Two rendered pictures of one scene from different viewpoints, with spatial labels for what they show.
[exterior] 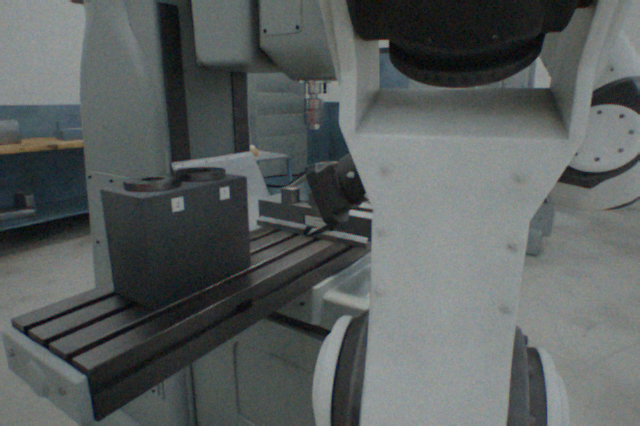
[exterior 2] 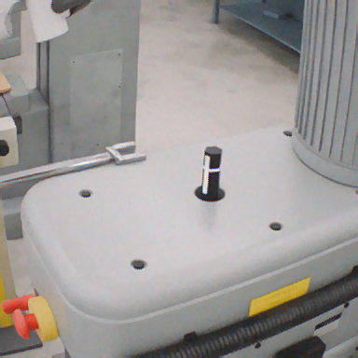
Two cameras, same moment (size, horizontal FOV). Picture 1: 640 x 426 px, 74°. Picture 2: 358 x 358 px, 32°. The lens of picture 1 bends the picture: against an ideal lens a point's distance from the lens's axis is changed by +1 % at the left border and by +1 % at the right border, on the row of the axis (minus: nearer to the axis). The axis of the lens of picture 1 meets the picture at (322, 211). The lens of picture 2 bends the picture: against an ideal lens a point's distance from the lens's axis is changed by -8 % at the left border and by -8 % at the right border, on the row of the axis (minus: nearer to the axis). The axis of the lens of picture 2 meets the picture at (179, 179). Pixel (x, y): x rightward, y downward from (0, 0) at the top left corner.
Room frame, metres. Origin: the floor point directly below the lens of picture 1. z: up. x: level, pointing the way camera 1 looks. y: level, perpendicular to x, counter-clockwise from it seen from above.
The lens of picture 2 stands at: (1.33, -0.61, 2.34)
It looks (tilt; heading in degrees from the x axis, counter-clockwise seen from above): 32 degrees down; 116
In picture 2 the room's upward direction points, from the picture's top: 3 degrees clockwise
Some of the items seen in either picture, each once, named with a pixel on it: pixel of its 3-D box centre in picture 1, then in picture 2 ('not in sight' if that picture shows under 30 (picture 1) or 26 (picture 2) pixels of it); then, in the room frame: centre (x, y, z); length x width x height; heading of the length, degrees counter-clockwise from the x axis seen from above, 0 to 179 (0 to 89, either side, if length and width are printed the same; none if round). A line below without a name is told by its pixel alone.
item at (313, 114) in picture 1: (313, 113); not in sight; (1.07, 0.02, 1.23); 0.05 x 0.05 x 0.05
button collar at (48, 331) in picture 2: not in sight; (42, 319); (0.94, -0.17, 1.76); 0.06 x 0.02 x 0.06; 146
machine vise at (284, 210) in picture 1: (323, 208); not in sight; (1.05, 0.00, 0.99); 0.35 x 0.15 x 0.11; 55
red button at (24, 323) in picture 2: not in sight; (26, 323); (0.92, -0.19, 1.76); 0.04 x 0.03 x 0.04; 146
